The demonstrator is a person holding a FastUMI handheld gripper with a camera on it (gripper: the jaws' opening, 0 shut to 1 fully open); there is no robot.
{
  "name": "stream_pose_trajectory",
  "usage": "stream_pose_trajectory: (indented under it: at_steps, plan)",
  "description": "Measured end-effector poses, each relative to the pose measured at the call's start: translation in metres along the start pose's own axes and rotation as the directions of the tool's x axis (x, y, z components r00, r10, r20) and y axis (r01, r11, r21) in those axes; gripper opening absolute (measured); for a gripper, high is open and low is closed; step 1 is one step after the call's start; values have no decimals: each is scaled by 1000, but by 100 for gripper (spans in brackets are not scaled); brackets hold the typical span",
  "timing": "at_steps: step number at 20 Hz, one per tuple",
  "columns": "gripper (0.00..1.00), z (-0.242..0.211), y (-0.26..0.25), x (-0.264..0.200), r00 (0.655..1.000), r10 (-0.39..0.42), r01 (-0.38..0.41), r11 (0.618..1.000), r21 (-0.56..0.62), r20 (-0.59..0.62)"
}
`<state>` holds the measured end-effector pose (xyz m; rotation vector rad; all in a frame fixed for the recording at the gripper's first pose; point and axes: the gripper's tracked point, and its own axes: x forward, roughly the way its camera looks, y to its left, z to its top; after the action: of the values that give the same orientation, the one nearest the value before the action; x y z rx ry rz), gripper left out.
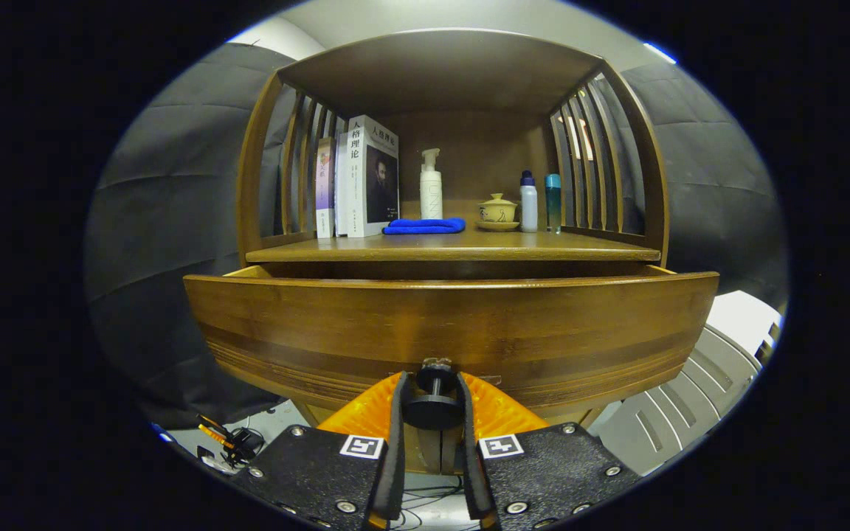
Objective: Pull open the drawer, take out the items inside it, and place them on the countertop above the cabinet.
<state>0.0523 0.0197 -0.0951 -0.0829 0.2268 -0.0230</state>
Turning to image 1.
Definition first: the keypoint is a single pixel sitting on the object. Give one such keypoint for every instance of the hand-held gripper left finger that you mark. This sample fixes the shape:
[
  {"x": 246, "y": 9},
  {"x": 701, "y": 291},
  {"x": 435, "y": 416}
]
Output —
[{"x": 393, "y": 457}]

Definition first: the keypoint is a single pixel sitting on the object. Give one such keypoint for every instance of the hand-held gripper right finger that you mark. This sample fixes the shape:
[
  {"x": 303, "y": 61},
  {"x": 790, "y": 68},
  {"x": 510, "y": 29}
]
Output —
[{"x": 471, "y": 464}]

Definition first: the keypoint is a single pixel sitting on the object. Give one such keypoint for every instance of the black round drawer knob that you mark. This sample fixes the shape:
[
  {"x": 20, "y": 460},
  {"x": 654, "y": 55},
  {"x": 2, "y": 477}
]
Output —
[{"x": 432, "y": 409}]

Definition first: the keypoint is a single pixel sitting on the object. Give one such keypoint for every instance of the wooden drawer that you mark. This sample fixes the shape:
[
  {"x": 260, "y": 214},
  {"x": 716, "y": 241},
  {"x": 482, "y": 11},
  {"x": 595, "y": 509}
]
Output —
[{"x": 469, "y": 324}]

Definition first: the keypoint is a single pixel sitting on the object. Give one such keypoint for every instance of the wooden cabinet door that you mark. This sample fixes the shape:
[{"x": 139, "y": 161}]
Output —
[
  {"x": 451, "y": 453},
  {"x": 421, "y": 453}
]

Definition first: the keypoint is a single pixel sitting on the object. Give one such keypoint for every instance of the wooden countertop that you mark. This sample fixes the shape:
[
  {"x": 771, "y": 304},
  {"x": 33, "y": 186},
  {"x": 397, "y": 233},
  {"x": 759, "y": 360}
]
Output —
[{"x": 469, "y": 243}]

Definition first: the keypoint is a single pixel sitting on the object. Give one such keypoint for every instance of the grey drawer unit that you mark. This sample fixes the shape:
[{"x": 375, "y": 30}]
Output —
[{"x": 690, "y": 398}]

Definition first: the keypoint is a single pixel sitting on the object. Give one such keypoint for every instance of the wooden cabinet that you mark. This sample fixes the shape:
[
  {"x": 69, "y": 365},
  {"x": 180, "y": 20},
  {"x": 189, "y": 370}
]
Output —
[{"x": 440, "y": 70}]

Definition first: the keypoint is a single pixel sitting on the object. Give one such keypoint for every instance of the orange black tool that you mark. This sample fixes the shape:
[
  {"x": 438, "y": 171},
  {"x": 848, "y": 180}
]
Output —
[{"x": 218, "y": 435}]

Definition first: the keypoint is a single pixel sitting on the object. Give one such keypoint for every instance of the blue folded cloth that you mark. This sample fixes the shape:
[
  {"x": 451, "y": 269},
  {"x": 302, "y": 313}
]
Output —
[{"x": 425, "y": 226}]

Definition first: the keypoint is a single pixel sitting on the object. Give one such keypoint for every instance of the beige saucer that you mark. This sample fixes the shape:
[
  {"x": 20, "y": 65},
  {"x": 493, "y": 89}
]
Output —
[{"x": 497, "y": 226}]

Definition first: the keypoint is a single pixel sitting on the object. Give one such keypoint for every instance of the beige lidded teacup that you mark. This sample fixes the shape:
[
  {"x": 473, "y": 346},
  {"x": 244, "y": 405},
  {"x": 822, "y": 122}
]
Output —
[{"x": 497, "y": 210}]

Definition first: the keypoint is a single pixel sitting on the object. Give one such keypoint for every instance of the white bottle with blue cap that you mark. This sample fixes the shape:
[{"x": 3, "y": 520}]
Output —
[{"x": 528, "y": 206}]

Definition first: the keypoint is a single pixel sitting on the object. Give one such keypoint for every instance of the white pump bottle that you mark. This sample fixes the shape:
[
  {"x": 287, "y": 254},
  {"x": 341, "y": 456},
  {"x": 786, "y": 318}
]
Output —
[{"x": 431, "y": 192}]

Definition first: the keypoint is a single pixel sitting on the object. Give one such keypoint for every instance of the thick white portrait book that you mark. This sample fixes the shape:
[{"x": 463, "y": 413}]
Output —
[{"x": 381, "y": 184}]

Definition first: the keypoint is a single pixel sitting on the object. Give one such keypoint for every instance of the clear teal bottle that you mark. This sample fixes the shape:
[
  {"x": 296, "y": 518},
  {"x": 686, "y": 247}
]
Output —
[{"x": 553, "y": 203}]

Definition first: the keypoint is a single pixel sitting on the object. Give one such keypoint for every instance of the thin purple book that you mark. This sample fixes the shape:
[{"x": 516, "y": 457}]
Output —
[{"x": 325, "y": 184}]

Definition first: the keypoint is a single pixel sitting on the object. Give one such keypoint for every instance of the small ceiling light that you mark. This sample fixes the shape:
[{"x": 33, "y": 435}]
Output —
[{"x": 660, "y": 53}]

